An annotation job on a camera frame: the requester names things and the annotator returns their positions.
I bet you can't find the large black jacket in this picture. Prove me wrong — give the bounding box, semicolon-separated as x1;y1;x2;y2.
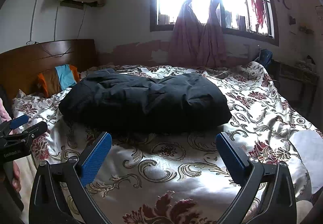
59;69;232;136

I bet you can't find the person's left hand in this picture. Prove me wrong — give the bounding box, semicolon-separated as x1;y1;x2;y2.
12;161;21;193

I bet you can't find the orange blue brown pillow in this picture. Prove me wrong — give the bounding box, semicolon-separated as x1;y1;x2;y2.
37;64;80;98

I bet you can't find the brown wooden headboard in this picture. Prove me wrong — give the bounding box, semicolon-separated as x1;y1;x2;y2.
1;39;99;100

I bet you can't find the dark wooden side table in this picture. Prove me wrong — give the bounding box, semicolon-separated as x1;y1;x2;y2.
268;60;319;118

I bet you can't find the blue bag by bed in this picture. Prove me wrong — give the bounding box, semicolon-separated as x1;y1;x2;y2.
255;49;273;69

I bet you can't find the dark framed window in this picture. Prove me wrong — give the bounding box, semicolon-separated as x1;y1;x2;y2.
149;0;279;45

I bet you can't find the red garment hanging outside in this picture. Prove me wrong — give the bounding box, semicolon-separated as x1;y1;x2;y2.
251;0;266;27

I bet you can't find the right pink tied curtain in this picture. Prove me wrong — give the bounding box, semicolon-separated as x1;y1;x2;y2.
197;0;227;68

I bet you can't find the white wall cable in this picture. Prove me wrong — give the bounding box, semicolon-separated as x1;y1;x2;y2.
26;0;88;45

